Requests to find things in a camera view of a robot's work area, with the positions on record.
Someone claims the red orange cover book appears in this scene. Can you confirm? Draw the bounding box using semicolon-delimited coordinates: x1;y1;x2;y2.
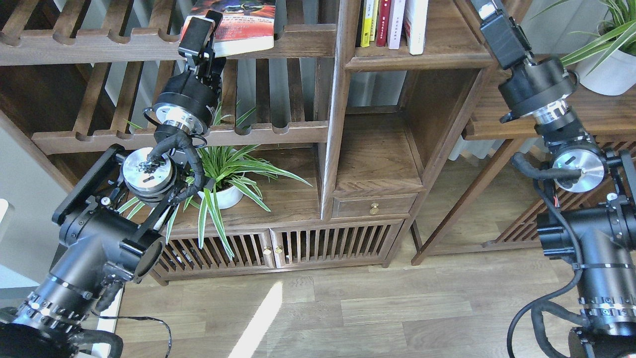
180;0;276;57

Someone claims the white table leg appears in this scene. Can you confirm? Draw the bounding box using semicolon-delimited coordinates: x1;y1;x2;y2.
95;288;124;333

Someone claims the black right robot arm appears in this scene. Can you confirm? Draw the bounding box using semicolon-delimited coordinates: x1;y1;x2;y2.
472;0;636;358

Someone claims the large white book red stamp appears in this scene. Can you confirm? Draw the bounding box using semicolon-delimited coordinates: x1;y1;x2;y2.
403;0;429;55

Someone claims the small drawer brass knob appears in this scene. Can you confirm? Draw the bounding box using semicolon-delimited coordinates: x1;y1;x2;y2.
331;193;419;219

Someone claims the wooden side table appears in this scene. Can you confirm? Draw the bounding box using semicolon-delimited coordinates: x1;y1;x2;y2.
411;70;635;265

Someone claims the yellow upright book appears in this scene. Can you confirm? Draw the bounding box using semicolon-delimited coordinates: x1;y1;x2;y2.
357;0;375;48

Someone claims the dark wooden bookshelf cabinet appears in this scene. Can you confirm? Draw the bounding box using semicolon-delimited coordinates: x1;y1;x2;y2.
1;0;495;266

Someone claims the slatted cabinet door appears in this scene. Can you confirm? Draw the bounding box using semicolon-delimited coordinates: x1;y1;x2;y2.
265;220;402;270
152;230;276;281

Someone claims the left slatted cabinet door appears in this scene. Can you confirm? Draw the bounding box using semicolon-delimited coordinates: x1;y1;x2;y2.
152;230;276;281

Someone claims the right slatted cabinet door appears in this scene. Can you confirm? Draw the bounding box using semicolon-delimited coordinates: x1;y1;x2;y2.
265;220;402;270

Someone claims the potted plant white pot right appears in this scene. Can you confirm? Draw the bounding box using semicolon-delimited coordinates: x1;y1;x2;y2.
561;0;636;96

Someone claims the cream thin upright book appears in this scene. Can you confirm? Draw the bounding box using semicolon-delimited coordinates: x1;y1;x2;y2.
370;0;379;42

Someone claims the spider plant white pot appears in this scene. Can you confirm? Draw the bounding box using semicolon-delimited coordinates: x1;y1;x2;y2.
110;99;313;261

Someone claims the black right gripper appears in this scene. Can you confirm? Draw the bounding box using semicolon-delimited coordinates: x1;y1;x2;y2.
471;0;575;120

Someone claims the dark red upright book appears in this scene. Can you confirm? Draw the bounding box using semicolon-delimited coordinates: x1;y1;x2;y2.
375;0;392;47

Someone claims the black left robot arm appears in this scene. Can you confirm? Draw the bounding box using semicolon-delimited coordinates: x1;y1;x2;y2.
1;9;226;358

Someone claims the pale lilac white book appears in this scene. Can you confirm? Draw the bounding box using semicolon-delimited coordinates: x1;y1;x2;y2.
388;0;406;50

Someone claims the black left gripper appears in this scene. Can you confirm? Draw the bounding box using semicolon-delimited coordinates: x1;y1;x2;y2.
152;10;224;136

